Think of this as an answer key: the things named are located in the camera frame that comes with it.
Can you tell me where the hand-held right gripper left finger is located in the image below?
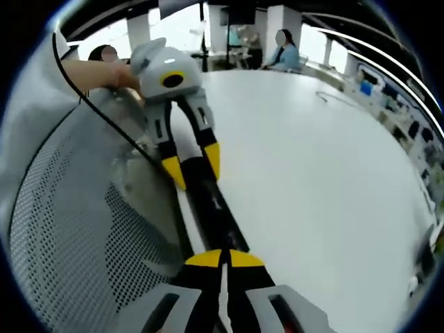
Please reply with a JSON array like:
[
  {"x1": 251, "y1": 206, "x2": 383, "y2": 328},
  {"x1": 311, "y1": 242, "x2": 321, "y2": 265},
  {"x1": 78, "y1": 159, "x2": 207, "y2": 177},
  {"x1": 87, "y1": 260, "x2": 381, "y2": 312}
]
[{"x1": 137, "y1": 248, "x2": 223, "y2": 333}]

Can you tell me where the black monitor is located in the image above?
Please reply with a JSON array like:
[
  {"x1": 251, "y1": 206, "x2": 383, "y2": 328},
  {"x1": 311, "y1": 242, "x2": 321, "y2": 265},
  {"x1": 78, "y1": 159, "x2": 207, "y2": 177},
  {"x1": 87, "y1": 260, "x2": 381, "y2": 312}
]
[{"x1": 220, "y1": 0, "x2": 258, "y2": 26}]

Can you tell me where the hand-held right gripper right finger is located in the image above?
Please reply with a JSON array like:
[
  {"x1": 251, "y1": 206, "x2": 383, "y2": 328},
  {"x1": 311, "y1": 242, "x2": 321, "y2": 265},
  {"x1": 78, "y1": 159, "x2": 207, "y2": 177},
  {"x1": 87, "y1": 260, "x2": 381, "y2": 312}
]
[{"x1": 227, "y1": 249, "x2": 336, "y2": 333}]

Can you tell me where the person's left hand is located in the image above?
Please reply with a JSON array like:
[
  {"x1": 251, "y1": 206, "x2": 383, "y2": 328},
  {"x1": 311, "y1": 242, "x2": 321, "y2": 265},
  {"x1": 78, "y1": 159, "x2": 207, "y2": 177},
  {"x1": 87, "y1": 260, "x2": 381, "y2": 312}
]
[{"x1": 115, "y1": 67, "x2": 142, "y2": 90}]

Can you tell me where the black remote control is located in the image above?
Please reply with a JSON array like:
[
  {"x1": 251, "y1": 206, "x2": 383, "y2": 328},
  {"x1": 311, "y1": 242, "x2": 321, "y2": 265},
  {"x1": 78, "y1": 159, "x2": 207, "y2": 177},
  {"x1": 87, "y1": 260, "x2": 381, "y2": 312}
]
[{"x1": 180, "y1": 155, "x2": 251, "y2": 256}]

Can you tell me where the black cable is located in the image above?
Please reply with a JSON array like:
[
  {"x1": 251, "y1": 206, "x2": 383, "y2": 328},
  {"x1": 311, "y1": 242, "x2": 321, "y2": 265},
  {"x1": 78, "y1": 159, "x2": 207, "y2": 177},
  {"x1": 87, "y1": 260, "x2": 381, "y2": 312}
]
[{"x1": 51, "y1": 30, "x2": 166, "y2": 169}]

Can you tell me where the long curved ceiling light strip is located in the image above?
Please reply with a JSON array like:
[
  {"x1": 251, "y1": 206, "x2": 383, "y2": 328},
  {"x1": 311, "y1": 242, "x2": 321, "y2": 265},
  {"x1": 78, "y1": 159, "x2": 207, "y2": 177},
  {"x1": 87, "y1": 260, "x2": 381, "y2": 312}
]
[{"x1": 316, "y1": 26, "x2": 444, "y2": 135}]

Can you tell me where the black tripod stand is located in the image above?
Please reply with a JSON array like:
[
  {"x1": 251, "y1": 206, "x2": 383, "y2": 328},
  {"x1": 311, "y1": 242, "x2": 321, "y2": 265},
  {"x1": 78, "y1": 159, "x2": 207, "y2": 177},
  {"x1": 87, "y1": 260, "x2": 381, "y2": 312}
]
[{"x1": 198, "y1": 0, "x2": 212, "y2": 73}]

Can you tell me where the grey cable on table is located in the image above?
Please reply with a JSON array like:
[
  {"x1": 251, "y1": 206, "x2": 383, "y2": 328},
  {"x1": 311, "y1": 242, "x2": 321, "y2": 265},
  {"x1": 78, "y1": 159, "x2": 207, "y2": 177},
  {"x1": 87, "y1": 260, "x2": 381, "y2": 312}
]
[{"x1": 314, "y1": 89, "x2": 350, "y2": 105}]

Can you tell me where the grey perforated mesh chair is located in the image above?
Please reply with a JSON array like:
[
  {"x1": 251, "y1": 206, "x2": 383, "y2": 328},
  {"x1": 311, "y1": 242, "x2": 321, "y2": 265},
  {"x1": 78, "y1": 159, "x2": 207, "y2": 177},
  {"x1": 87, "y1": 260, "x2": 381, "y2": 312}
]
[{"x1": 6, "y1": 86, "x2": 195, "y2": 333}]

